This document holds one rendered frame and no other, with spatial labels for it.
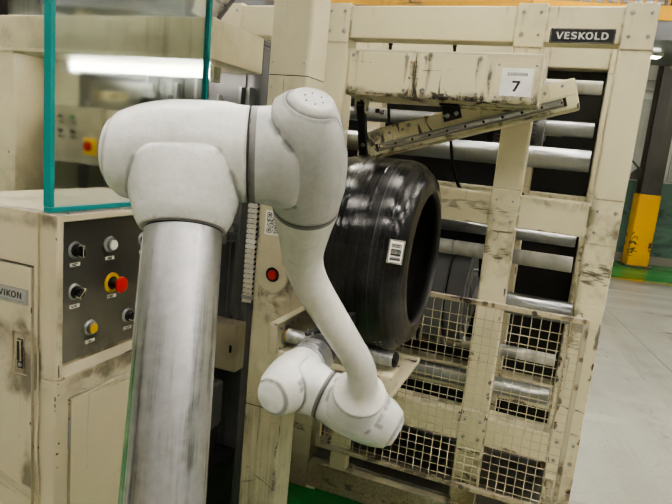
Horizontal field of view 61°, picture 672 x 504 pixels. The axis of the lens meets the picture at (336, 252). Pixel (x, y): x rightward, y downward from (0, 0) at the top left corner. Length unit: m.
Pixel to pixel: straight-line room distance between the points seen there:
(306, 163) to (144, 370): 0.32
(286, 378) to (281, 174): 0.51
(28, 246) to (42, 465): 0.51
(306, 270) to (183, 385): 0.30
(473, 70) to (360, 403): 1.11
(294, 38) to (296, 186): 1.03
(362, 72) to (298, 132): 1.22
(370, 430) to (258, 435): 0.88
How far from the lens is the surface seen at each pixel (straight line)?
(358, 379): 1.05
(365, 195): 1.49
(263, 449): 1.98
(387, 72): 1.91
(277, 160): 0.74
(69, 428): 1.51
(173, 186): 0.73
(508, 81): 1.83
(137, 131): 0.76
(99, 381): 1.54
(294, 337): 1.70
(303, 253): 0.87
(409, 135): 2.01
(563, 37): 2.16
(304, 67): 1.72
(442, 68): 1.86
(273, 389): 1.14
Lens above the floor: 1.46
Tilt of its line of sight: 10 degrees down
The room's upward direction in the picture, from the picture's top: 6 degrees clockwise
